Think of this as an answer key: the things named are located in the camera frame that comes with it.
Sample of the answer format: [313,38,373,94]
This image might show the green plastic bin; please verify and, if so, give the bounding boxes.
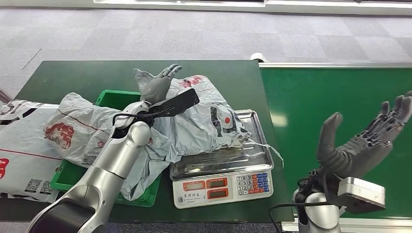
[50,89,162,208]

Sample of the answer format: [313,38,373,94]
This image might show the large flat grey mailer bag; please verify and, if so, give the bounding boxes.
[0,100,64,203]

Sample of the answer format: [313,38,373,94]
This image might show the grey package with red dot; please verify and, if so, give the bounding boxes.
[133,68,285,169]

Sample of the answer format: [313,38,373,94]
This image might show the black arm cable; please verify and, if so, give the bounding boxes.
[111,106,176,130]
[269,201,326,233]

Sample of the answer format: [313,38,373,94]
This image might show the white conveyor roller end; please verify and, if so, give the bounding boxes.
[250,52,268,63]

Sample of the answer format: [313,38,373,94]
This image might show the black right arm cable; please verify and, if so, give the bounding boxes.
[269,201,326,233]

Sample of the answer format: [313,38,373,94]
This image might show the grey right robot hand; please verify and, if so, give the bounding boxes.
[316,91,412,180]

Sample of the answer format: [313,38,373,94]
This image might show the white electronic scale body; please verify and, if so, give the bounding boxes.
[172,168,275,210]

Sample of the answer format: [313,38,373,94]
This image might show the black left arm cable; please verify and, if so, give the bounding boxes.
[111,106,176,130]

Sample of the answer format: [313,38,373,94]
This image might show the white window sill ledge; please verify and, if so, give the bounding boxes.
[93,0,412,16]

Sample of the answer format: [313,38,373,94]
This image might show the green conveyor belt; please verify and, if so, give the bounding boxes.
[258,62,412,233]

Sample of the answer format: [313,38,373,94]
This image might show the small crumpled grey mailer bag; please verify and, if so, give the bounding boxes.
[120,128,176,202]

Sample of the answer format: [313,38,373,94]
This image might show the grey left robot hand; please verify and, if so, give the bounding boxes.
[140,64,183,104]

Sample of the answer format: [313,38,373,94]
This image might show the steel scale tray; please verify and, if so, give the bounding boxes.
[169,109,275,182]

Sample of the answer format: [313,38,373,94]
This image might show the crumpled grey bag red emblem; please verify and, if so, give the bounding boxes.
[43,92,123,168]

